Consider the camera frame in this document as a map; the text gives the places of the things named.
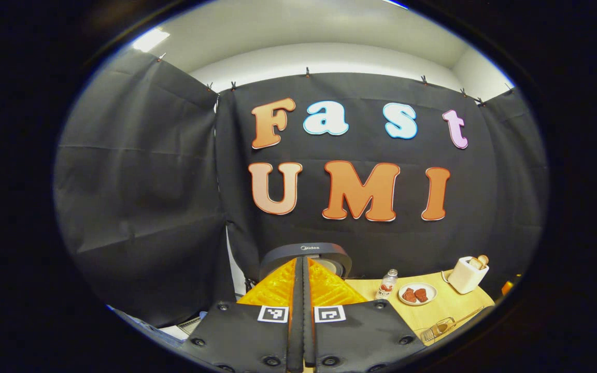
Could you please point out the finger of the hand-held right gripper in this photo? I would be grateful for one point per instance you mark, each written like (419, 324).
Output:
(508, 288)

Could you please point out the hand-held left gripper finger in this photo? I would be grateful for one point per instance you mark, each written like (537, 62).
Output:
(297, 311)
(308, 311)

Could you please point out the wooden spoon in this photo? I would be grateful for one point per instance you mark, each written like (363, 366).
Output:
(469, 314)

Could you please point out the black rice cooker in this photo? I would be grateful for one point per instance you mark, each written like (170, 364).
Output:
(306, 249)

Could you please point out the toasted bread slice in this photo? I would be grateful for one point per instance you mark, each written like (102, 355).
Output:
(483, 259)
(474, 263)

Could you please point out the white toaster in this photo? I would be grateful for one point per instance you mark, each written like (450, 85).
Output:
(464, 277)

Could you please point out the clear drink bottle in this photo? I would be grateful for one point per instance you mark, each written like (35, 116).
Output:
(386, 287)

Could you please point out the red meat piece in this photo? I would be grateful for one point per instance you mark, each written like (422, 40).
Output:
(409, 295)
(421, 295)

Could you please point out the white round plate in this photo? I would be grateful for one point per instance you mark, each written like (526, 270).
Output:
(417, 304)

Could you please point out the black backdrop cloth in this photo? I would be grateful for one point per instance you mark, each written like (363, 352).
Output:
(138, 181)

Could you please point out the row of backdrop clips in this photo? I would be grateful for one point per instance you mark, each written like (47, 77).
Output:
(308, 72)

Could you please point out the ceiling light panel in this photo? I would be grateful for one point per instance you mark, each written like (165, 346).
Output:
(151, 39)

